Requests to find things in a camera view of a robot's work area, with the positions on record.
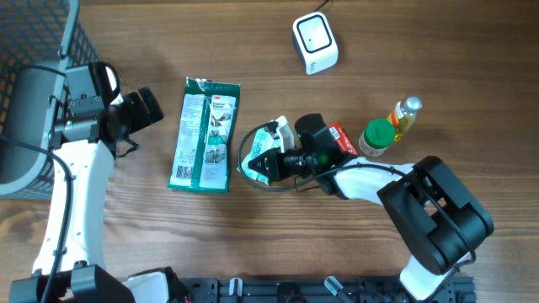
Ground red Nescafe coffee stick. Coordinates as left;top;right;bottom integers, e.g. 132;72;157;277
328;122;358;155

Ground green white plastic package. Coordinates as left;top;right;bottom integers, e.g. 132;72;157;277
168;77;241;193

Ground green lid white jar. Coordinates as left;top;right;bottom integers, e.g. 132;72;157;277
359;119;396;157

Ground yellow dish soap bottle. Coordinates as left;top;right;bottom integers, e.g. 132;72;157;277
387;96;422;141

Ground light teal wipes packet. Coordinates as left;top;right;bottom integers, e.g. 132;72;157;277
241;129;280;185

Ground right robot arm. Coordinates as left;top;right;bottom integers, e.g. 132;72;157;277
238;114;494;302

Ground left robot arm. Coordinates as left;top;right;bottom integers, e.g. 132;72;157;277
1;61;193;302

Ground white barcode scanner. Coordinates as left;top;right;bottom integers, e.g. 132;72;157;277
292;12;339;75

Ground dark grey plastic basket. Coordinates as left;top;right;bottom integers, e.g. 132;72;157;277
1;0;99;199

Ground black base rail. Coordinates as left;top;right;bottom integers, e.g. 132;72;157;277
176;275;477;303

